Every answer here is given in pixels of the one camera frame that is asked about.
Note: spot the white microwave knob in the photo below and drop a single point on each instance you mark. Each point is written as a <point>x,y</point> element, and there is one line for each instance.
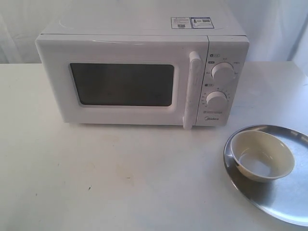
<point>222,71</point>
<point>216,100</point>

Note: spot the white lower microwave knob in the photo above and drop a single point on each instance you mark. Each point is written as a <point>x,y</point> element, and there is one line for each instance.
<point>216,100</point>

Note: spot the round silver metal tray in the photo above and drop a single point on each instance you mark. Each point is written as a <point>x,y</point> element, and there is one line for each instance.
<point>285,199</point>

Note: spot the white microwave door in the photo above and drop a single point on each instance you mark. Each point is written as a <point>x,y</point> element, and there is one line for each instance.
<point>125,80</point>

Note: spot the white box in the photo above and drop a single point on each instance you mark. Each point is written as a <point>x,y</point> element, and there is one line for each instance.
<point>222,48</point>

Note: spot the white upper microwave knob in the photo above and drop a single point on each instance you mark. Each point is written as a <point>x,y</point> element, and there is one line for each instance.
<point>222,71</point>

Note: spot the cream ceramic bowl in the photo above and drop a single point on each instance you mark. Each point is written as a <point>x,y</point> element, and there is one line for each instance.
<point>260,156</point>

